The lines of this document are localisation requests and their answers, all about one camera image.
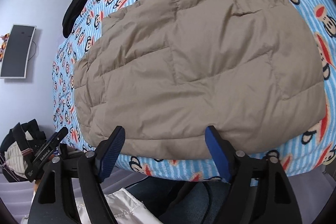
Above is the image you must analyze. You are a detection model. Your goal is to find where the khaki puffer jacket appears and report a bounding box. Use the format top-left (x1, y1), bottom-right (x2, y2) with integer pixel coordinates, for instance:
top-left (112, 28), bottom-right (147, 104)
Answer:
top-left (73, 0), bottom-right (326, 160)

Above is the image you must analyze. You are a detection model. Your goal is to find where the pile of clothes on floor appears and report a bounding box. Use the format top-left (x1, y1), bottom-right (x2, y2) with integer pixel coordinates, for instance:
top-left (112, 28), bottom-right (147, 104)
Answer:
top-left (1, 119), bottom-right (47, 182)

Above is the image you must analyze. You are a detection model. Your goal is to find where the white jacket of person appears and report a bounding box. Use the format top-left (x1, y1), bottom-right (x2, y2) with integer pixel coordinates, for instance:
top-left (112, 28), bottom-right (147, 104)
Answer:
top-left (75, 188), bottom-right (162, 224)

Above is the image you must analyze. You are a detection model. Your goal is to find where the black folded garment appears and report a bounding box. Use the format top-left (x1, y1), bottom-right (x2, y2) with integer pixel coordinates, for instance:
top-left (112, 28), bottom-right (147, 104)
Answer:
top-left (62, 0), bottom-right (88, 38)

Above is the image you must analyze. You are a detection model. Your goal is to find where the wall mounted monitor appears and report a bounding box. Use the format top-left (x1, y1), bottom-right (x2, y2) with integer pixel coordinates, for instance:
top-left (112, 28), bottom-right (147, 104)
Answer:
top-left (1, 25), bottom-right (36, 79)

